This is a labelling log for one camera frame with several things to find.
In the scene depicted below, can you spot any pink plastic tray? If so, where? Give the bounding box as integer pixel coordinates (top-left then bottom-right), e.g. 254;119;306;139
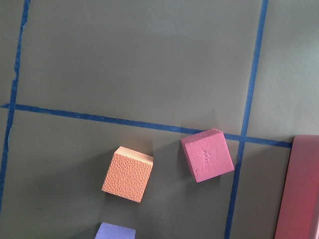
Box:
275;135;319;239

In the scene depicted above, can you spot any magenta foam block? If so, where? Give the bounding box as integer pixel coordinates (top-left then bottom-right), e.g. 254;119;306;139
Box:
180;128;234;183

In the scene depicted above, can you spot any purple foam block right side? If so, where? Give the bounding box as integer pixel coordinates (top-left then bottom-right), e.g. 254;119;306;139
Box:
94;223;136;239

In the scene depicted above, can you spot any orange foam block right side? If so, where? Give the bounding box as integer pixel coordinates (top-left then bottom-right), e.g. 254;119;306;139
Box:
102;146;154;203

